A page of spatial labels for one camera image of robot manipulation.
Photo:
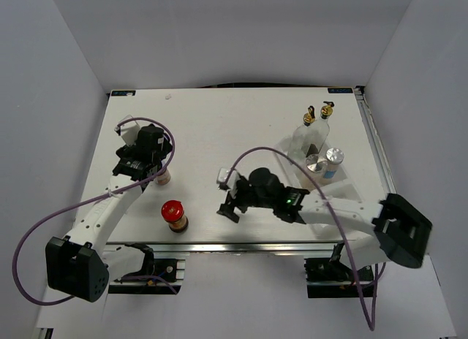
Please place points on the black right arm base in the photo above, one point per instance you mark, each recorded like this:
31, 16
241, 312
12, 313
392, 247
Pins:
328, 278

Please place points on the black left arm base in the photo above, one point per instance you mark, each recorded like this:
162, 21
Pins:
135, 269

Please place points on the blue sticker on left corner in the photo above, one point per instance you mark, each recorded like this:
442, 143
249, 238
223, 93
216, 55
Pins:
115, 93

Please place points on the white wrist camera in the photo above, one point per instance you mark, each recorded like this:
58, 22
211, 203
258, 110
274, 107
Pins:
227, 180
128, 132

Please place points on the aluminium table right rail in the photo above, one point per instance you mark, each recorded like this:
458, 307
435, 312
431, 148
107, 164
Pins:
377, 148

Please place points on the aluminium table front rail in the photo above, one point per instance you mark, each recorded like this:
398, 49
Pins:
295, 248

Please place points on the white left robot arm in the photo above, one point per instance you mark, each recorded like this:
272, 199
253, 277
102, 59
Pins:
77, 263

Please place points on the clear round glass oil bottle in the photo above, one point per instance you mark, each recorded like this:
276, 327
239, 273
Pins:
300, 142

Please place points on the red cap sauce jar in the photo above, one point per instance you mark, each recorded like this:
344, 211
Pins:
173, 213

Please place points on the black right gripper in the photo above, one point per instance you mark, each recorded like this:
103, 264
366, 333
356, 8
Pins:
227, 208

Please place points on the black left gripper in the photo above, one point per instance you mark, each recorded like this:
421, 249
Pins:
126, 151

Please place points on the square glass bottle gold spout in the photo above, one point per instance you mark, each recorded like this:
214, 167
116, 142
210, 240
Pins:
318, 129

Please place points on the silver lid shaker bottle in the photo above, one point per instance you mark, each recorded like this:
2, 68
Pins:
334, 157

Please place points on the small jar with white lid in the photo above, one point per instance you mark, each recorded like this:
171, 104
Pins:
163, 178

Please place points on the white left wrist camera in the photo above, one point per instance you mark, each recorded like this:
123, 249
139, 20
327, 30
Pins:
128, 132

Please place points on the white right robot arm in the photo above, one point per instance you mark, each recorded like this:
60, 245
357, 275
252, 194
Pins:
395, 231

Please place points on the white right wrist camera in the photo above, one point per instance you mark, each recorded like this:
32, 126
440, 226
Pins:
227, 180

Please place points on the aluminium table rail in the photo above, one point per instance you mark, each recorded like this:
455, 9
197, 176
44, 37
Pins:
377, 148
295, 248

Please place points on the silver cone cap grinder bottle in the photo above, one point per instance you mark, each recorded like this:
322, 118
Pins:
315, 165

